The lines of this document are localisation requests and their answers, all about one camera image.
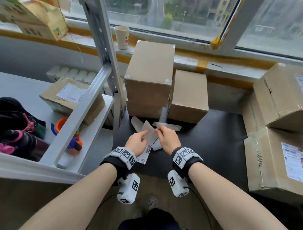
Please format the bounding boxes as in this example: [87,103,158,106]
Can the person's left hand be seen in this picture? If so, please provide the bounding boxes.
[125,130,150,157]

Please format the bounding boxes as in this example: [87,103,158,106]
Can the person's right hand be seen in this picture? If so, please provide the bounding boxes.
[155,125,182,156]

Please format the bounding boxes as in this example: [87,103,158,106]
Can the white backing paper strip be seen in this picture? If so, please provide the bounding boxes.
[159,105,170,124]
[152,122,182,132]
[131,116,144,133]

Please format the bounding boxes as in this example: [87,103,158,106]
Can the stack of shipping labels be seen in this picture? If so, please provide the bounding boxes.
[136,143,152,165]

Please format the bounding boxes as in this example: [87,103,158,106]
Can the slim brown cardboard box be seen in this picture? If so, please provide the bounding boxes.
[241,92,267,137]
[253,63,303,132]

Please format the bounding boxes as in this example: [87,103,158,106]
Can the dented labelled cardboard box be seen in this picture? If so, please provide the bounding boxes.
[39,77,106,126]

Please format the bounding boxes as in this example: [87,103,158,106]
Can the large brown cardboard box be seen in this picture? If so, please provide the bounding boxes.
[244,127,303,204]

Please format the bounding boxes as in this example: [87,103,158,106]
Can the person's right forearm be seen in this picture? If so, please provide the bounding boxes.
[188,162,288,230]

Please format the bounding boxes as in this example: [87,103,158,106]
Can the person's left forearm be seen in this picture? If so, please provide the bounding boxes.
[19,163,118,230]

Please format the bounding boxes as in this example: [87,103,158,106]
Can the person's black trousers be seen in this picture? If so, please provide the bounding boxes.
[117,208,181,230]

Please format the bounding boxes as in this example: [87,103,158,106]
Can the orange blue tape dispenser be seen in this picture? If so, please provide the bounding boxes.
[51,117,83,153]

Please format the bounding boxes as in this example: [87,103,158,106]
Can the grey metal shelf rack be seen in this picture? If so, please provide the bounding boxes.
[0,0,127,184]

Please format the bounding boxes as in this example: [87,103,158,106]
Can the white radiator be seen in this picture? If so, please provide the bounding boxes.
[46,66,126,95]

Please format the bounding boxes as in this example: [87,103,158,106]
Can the paper cup with face print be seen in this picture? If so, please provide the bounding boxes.
[114,25,130,50]

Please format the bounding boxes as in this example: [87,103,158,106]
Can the yellow printed carton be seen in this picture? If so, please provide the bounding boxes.
[0,0,71,41]

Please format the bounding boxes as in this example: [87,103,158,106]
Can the black marker wrist strap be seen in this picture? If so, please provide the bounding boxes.
[171,146,204,180]
[100,146,137,183]

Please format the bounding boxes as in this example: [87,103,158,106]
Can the black camera cable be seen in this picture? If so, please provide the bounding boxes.
[184,187,213,230]
[85,192,123,230]

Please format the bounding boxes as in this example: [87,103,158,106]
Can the dark bottle with pink strap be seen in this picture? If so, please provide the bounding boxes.
[0,113,50,161]

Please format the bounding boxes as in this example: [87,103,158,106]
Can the white window frame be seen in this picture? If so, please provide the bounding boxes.
[59,0,303,60]

